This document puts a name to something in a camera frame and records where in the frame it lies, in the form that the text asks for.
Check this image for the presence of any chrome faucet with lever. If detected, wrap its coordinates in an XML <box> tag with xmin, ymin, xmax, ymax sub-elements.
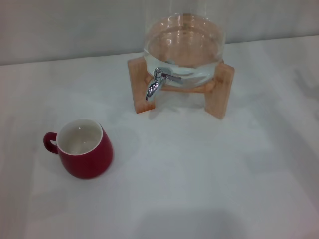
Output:
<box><xmin>145</xmin><ymin>66</ymin><xmax>183</xmax><ymax>102</ymax></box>

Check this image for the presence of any red ceramic cup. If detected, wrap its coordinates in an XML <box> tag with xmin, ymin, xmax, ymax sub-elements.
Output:
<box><xmin>43</xmin><ymin>118</ymin><xmax>114</xmax><ymax>179</ymax></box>

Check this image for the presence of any wooden dispenser stand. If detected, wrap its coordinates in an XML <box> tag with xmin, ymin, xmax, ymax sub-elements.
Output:
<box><xmin>127</xmin><ymin>56</ymin><xmax>235</xmax><ymax>120</ymax></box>

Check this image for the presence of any glass water dispenser jar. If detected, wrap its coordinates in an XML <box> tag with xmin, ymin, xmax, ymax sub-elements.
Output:
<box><xmin>143</xmin><ymin>0</ymin><xmax>227</xmax><ymax>88</ymax></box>

